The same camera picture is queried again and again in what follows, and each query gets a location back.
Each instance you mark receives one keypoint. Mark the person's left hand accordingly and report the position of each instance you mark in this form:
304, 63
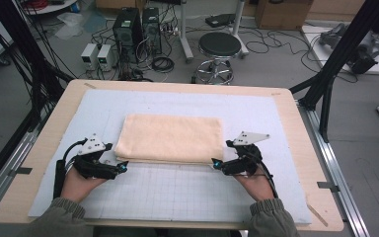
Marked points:
79, 187

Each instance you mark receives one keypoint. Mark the grey metal bracket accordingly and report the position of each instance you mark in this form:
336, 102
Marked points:
327, 186
21, 171

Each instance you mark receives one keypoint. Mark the round white table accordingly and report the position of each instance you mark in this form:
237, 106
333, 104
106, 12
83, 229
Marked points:
49, 8

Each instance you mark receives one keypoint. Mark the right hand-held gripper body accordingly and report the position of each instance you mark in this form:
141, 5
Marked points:
243, 164

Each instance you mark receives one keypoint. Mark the clear plastic bags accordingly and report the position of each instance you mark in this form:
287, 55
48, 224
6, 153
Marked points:
70, 23

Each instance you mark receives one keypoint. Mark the slim black computer tower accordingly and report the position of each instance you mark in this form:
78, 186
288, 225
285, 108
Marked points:
152, 29

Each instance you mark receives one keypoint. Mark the brown cardboard box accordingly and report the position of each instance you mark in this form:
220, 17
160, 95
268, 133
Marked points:
283, 15

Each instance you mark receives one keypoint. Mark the cream terry towel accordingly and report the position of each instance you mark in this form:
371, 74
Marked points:
171, 138

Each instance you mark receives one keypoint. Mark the large black computer tower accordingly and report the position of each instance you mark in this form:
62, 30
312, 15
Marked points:
127, 31

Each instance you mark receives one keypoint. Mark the black round stool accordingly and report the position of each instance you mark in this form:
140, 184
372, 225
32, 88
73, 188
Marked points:
219, 43

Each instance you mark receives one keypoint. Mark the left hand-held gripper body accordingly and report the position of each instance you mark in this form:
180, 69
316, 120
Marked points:
95, 168

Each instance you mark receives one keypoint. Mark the flat black device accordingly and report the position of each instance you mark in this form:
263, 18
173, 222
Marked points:
220, 19

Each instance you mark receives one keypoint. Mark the white grid mat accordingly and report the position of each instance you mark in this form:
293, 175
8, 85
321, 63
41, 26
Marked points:
177, 204

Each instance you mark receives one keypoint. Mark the person's right hand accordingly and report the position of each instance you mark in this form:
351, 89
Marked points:
256, 187

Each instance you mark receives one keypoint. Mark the aluminium rail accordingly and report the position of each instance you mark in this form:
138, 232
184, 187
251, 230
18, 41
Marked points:
6, 177
335, 171

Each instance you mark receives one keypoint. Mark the white power supply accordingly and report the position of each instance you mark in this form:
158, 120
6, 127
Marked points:
105, 57
89, 56

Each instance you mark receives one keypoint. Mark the grey machine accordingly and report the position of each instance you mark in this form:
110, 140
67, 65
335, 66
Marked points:
363, 56

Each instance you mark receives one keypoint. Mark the white desk leg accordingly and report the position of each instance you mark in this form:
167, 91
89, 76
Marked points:
238, 29
185, 33

